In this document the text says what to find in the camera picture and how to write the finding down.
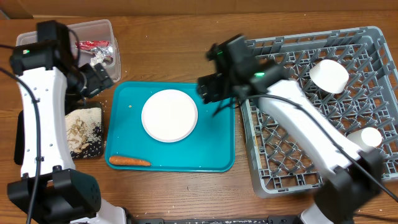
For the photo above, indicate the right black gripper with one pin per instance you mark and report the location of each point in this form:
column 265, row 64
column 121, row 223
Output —
column 211, row 89

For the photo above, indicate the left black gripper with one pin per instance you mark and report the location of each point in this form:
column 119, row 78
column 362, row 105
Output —
column 99, row 81

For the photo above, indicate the white tissue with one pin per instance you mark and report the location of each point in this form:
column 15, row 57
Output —
column 98, row 58

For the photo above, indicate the red snack wrapper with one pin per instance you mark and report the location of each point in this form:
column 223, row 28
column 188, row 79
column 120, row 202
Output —
column 94, row 47

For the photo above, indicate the white plate with food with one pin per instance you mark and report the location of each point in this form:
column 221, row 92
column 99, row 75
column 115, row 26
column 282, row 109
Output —
column 169, row 116

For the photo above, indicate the orange carrot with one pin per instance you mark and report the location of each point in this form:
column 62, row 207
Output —
column 127, row 161

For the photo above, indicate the white bowl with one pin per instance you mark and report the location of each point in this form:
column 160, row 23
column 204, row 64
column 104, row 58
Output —
column 330, row 76

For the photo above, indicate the small white cup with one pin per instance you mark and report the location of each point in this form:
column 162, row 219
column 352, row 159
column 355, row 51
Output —
column 367, row 138

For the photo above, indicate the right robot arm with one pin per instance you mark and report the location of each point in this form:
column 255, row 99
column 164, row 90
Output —
column 352, row 174

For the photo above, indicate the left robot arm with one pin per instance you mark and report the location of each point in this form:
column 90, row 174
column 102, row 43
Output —
column 51, row 190

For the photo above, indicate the grey dishwasher rack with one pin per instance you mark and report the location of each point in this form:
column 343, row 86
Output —
column 278, row 166

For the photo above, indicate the clear plastic bin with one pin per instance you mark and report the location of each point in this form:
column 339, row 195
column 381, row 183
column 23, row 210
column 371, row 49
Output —
column 100, row 30

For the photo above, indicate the black plastic bin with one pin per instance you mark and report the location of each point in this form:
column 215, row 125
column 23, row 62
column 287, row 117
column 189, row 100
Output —
column 94, row 149

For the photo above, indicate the peanut shells and rice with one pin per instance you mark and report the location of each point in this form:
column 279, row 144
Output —
column 79, row 125

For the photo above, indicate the teal serving tray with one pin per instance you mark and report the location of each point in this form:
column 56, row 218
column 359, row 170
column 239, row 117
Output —
column 209, row 148

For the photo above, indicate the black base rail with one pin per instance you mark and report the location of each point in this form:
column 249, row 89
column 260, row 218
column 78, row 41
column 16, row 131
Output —
column 273, row 219

